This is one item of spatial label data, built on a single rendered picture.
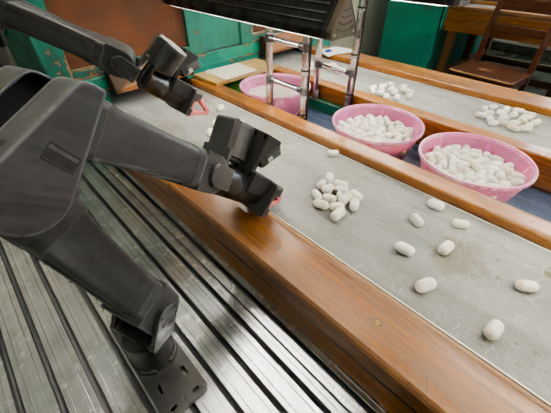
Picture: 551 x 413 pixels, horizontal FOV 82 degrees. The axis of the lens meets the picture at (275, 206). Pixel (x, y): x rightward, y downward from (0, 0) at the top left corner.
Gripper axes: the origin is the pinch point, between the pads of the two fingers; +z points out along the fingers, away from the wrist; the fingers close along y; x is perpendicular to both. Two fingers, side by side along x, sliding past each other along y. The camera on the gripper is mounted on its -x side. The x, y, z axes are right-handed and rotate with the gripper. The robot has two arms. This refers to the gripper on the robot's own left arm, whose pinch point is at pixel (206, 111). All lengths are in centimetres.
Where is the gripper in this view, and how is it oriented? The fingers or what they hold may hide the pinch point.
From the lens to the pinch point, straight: 95.1
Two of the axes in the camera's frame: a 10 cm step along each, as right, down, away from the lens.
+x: -4.7, 8.7, 1.5
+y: -6.9, -4.7, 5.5
